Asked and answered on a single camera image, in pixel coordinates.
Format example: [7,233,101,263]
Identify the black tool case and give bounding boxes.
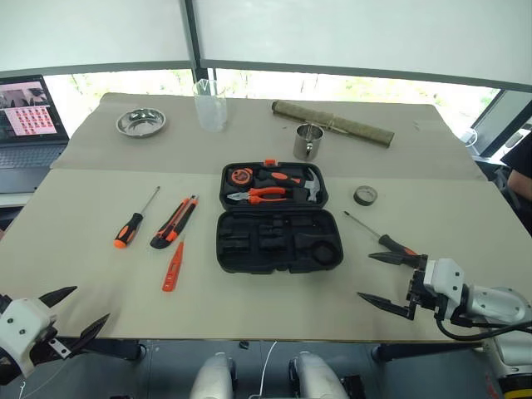
[215,158,345,275]

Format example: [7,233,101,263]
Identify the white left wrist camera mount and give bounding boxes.
[0,296,57,386]

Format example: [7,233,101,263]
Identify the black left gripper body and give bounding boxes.
[27,325,74,367]

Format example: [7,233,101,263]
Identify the orange voltage tester pen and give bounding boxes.
[161,239,185,293]

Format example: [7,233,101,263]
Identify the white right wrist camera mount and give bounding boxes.
[422,258,466,322]

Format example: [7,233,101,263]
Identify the black table frame rail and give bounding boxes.
[52,337,147,363]
[371,342,484,363]

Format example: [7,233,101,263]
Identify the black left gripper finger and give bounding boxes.
[67,313,111,359]
[37,285,79,311]

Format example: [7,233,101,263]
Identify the rolled bamboo mat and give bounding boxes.
[270,99,396,149]

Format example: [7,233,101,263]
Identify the white roller blind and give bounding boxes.
[0,0,195,72]
[194,0,532,86]

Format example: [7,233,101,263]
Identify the stainless steel mug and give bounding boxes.
[293,122,326,161]

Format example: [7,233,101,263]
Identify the orange black tape measure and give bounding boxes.
[230,165,255,185]

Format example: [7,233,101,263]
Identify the claw hammer orange black handle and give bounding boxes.
[254,165,323,204]

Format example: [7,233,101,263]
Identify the silver rounded robot leg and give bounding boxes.
[288,351,347,399]
[190,352,234,399]

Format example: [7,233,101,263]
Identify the orange black utility knife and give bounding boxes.
[149,194,200,251]

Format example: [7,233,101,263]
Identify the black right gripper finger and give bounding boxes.
[367,250,421,268]
[357,292,416,321]

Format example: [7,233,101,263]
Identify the orange black screwdriver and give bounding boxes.
[113,185,161,250]
[342,210,419,259]

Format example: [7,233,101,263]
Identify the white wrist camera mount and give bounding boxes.
[422,258,466,322]
[0,296,57,386]

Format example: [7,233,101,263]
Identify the person in dark shirt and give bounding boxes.
[498,131,532,234]

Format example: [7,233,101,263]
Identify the black open laptop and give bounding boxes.
[0,74,70,195]

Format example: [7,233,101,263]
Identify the thin white cable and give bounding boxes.
[258,340,278,399]

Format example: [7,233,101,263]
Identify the pliers with orange handles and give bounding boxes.
[226,186,289,206]

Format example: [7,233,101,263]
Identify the grey tape roll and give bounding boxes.
[353,185,379,206]

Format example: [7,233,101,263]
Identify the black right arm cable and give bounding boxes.
[433,316,532,342]

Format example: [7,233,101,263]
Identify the dark window frame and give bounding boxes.
[0,0,532,93]

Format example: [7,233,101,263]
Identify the clear plastic measuring cup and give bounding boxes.
[191,78,228,134]

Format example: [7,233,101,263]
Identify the round stainless steel bowl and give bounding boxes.
[115,106,167,139]

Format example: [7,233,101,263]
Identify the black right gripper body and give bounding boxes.
[406,254,441,321]

